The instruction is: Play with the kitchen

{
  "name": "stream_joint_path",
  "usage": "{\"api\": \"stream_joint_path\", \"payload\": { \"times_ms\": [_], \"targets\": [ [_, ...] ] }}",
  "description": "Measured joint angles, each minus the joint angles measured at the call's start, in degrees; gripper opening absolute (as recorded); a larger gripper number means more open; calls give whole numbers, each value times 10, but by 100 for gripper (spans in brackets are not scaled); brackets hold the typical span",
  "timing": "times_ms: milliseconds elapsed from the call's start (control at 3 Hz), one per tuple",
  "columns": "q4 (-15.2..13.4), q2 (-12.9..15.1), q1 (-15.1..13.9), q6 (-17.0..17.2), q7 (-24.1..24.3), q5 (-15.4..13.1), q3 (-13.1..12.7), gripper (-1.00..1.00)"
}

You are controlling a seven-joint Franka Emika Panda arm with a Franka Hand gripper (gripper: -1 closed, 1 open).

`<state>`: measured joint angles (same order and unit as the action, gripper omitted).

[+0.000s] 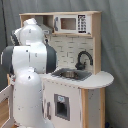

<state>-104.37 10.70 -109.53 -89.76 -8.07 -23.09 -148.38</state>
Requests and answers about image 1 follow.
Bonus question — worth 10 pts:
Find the wooden toy kitchen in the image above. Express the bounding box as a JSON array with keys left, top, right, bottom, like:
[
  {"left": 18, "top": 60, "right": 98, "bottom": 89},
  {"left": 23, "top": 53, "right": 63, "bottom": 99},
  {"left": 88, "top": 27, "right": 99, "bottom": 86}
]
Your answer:
[{"left": 20, "top": 11, "right": 114, "bottom": 128}]

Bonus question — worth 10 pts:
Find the black toy faucet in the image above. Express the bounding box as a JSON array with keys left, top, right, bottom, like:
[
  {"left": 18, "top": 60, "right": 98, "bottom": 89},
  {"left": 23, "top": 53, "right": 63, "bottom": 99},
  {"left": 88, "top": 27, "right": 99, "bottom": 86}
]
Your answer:
[{"left": 75, "top": 51, "right": 93, "bottom": 70}]

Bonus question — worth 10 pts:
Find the grey cabinet door handle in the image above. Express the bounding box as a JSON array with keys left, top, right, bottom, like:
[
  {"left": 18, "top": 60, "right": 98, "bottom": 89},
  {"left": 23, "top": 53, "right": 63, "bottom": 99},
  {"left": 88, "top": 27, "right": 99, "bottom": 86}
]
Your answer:
[{"left": 47, "top": 102, "right": 51, "bottom": 120}]

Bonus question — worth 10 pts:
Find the white toy microwave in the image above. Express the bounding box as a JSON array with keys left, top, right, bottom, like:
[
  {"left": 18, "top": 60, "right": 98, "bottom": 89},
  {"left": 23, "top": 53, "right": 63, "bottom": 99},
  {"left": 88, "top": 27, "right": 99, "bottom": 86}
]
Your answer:
[{"left": 54, "top": 14, "right": 91, "bottom": 34}]

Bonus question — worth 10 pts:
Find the grey toy sink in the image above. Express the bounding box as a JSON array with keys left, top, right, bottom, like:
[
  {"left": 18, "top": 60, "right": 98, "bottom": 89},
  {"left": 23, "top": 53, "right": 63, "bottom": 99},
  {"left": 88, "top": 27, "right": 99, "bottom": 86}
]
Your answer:
[{"left": 52, "top": 68, "right": 92, "bottom": 81}]

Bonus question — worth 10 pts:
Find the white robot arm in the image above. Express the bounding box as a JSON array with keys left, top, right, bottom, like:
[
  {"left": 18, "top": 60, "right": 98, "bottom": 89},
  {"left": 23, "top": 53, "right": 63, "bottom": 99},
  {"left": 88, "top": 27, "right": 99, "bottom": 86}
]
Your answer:
[{"left": 1, "top": 18, "right": 57, "bottom": 128}]

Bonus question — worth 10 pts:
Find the grey range hood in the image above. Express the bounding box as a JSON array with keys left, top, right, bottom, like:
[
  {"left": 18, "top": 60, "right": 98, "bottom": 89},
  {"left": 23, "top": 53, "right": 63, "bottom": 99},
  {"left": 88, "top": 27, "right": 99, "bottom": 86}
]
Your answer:
[{"left": 40, "top": 24, "right": 53, "bottom": 35}]

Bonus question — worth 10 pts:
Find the grey ice dispenser panel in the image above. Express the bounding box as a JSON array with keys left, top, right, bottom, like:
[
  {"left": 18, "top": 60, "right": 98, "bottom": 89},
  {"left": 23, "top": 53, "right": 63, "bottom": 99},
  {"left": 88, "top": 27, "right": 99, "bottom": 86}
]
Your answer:
[{"left": 54, "top": 94, "right": 70, "bottom": 121}]

